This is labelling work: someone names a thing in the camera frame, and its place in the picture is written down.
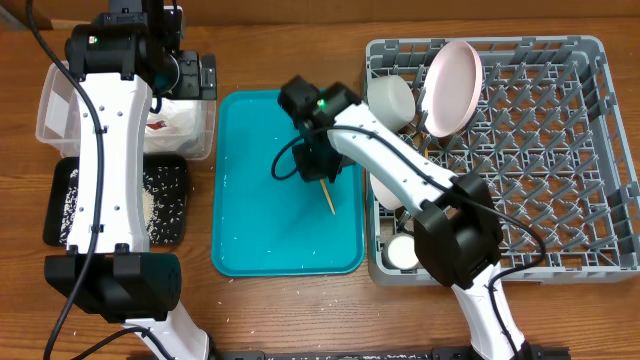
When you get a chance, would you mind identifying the wooden chopstick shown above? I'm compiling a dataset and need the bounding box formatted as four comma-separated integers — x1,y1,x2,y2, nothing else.
320,179,336,216

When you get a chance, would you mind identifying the small pink plate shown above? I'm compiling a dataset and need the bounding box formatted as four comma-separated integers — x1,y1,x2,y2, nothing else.
369,173,403,210

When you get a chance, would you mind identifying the grey bowl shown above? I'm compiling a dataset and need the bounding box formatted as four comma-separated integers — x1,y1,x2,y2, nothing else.
366,75,416,132

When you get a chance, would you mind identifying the small white cup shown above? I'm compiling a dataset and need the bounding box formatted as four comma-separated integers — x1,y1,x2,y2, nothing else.
383,234,419,270

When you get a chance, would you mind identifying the large pink plate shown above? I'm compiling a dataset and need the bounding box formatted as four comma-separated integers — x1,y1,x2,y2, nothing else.
419,40,483,138

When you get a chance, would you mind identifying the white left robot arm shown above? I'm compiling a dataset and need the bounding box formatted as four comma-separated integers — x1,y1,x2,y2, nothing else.
44,1,218,359

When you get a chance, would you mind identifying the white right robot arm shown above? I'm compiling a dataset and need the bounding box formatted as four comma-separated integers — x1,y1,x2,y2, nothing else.
277,76,529,359

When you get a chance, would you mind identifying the clear plastic waste bin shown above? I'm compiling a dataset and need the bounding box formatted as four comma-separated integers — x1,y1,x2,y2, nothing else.
35,64,217,160

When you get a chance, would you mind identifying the black food waste tray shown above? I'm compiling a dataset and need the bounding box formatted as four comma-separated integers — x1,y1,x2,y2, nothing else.
42,153,190,248

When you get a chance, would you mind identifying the red wrapper scrap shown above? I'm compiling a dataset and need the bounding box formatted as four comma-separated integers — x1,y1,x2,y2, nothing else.
146,120,167,131

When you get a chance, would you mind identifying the teal plastic tray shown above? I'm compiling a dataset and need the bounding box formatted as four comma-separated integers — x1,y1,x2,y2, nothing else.
211,90,365,277

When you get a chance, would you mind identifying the cooked rice pile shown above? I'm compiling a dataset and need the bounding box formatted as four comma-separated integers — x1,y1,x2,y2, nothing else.
58,164,185,244

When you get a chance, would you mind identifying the grey plastic dish rack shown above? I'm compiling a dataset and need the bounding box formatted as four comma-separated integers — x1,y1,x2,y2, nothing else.
364,35,640,287

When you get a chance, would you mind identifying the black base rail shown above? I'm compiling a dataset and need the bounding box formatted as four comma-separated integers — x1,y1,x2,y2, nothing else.
222,345,571,360

